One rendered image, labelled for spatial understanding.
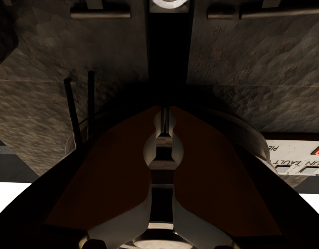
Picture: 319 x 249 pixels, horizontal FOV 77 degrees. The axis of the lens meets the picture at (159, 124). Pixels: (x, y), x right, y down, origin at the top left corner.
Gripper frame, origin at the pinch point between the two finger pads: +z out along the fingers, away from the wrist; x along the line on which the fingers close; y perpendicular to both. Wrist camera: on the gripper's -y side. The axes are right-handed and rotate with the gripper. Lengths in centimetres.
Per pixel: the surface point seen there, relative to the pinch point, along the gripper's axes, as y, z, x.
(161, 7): -4.7, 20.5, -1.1
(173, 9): -4.5, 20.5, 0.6
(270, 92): 10.1, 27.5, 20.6
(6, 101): 14.0, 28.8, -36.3
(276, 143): 24.6, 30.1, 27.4
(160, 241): 31.1, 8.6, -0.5
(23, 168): 548, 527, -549
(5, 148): 332, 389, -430
